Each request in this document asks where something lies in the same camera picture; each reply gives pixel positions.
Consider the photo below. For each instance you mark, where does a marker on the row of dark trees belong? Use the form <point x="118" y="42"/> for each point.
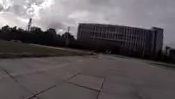
<point x="27" y="35"/>

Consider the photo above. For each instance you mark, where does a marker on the tall mast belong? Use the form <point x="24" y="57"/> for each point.
<point x="29" y="24"/>

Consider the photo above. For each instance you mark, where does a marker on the large dark glass-fronted building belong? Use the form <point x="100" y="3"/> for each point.
<point x="121" y="39"/>

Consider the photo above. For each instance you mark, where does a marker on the grey concrete slab pavement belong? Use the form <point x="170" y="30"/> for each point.
<point x="120" y="87"/>

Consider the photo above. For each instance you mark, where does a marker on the concrete kerb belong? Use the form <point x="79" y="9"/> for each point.
<point x="23" y="55"/>

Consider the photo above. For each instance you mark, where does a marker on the grass strip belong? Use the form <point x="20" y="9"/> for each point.
<point x="5" y="47"/>

